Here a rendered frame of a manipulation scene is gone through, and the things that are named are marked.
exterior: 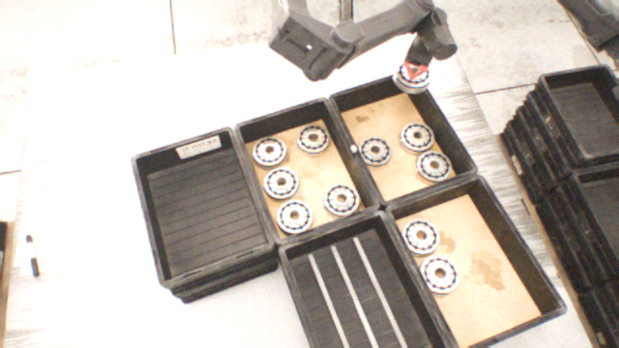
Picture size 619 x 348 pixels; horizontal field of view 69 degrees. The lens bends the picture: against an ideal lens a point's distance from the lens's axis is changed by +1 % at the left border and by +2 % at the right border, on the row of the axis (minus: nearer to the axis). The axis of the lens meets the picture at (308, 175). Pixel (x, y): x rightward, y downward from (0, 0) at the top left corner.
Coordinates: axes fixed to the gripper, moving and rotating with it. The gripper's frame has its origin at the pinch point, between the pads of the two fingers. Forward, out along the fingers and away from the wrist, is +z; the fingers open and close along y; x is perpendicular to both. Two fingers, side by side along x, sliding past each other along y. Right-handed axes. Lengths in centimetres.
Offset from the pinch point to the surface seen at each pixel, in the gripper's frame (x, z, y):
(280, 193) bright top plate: 21, 21, -42
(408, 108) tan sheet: -2.0, 21.7, 4.1
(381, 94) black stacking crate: 7.7, 18.8, 3.1
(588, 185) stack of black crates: -78, 64, 36
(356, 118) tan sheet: 11.8, 22.4, -6.8
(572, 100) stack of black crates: -60, 53, 65
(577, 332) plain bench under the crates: -70, 34, -37
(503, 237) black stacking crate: -40, 18, -28
